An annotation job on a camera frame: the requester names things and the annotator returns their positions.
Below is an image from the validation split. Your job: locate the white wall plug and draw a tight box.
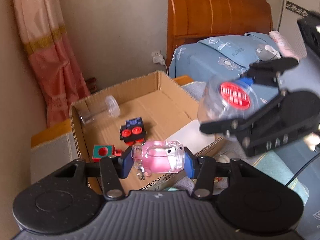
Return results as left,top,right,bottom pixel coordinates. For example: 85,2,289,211
151,50,168,74

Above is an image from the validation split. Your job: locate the person's right hand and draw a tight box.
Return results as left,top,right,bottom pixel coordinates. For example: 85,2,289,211
304,133,320,151

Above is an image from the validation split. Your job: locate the white flat box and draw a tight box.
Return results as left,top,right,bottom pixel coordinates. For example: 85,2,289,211
166,120,215,154

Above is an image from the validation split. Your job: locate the wooden headboard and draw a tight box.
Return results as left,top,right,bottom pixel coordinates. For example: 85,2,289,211
166,0,273,64

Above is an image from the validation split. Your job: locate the pink toy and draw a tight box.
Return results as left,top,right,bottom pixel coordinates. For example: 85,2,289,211
131,141,185,180

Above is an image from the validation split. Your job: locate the round clear jar red label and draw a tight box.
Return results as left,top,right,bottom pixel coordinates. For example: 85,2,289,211
197,76,259,124

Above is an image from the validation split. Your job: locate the grey plush toy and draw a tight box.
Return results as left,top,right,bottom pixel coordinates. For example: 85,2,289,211
256,44,281,61

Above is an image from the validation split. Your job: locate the pink curtain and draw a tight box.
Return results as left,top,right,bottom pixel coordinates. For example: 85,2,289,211
14,0,90,127

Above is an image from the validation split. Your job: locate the mint green round case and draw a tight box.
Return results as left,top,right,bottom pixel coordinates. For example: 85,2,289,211
164,186,184,191

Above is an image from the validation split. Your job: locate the red toy train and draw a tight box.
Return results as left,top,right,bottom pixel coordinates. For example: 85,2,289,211
92,145,123,162

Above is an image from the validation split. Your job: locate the tall clear plastic jar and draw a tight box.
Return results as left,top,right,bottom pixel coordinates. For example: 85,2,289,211
77,95,120,125

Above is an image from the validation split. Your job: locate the blue black toy block car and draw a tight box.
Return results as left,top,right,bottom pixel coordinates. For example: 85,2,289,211
119,117,146,146

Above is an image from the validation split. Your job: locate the cardboard box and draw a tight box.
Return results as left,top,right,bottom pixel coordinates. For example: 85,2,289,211
71,71,225,192

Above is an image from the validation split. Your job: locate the pink folded cloth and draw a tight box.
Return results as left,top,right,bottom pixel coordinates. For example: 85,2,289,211
269,31,300,61

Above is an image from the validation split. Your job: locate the blue floral pillow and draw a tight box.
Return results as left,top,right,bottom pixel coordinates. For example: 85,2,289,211
199,33,279,68

